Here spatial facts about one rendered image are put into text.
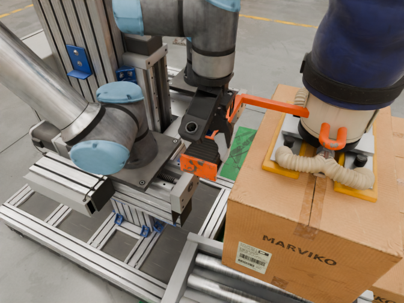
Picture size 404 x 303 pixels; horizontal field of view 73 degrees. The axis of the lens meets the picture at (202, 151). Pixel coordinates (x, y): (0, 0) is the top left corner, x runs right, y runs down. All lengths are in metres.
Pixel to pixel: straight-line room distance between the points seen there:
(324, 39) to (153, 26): 0.37
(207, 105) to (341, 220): 0.43
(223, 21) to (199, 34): 0.04
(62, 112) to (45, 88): 0.05
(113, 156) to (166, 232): 1.08
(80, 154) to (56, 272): 1.39
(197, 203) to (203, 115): 1.29
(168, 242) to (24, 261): 0.91
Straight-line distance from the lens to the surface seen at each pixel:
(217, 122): 0.54
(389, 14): 0.63
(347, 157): 0.87
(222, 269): 1.19
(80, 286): 1.88
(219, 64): 0.48
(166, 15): 0.46
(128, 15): 0.47
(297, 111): 0.79
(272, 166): 0.78
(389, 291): 1.36
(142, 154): 0.82
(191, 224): 1.67
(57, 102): 0.62
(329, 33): 0.67
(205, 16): 0.45
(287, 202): 0.73
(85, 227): 1.79
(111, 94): 0.73
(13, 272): 2.09
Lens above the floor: 1.65
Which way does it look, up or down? 45 degrees down
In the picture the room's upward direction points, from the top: straight up
